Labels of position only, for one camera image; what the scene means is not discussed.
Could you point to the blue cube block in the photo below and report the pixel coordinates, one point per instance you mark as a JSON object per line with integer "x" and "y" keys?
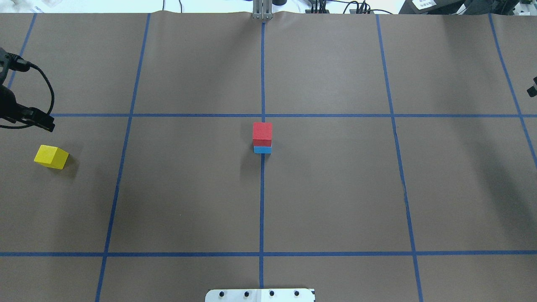
{"x": 262, "y": 149}

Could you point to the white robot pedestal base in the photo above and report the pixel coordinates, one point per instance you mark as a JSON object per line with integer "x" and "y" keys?
{"x": 261, "y": 295}

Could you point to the red cube block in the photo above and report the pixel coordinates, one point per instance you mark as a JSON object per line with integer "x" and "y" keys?
{"x": 262, "y": 134}

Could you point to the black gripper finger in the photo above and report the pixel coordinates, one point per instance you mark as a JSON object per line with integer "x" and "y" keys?
{"x": 532, "y": 91}

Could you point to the aluminium frame post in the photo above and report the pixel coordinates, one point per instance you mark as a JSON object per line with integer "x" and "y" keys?
{"x": 262, "y": 10}

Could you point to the yellow cube block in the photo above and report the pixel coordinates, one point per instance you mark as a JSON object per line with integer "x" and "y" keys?
{"x": 51, "y": 157}

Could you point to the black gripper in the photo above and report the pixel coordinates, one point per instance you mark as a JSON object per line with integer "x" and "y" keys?
{"x": 8, "y": 103}

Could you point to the black cardboard box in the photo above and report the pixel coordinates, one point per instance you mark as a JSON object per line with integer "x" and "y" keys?
{"x": 430, "y": 7}

